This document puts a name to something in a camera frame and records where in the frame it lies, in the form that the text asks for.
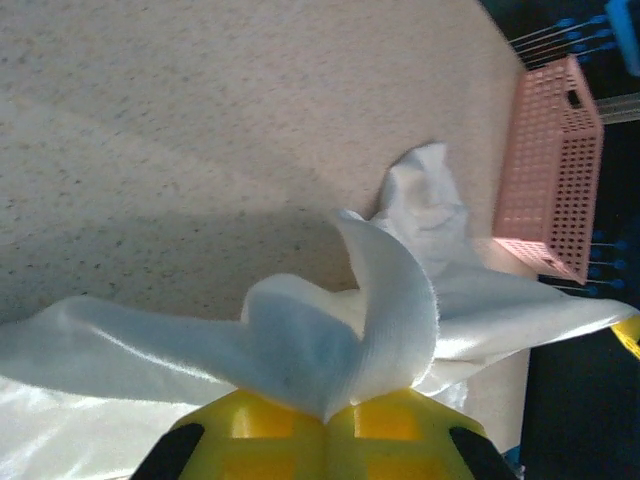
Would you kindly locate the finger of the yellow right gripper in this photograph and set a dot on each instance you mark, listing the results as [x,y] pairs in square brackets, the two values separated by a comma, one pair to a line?
[631,337]

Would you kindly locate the pink perforated plastic basket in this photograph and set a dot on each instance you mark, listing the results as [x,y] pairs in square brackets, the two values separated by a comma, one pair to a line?
[555,165]

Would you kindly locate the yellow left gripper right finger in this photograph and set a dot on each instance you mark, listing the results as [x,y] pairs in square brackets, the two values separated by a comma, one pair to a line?
[400,440]

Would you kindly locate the aluminium frame post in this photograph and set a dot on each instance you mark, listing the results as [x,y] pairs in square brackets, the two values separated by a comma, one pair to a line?
[622,107]

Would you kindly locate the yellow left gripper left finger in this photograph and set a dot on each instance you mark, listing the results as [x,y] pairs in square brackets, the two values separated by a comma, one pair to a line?
[240,445]

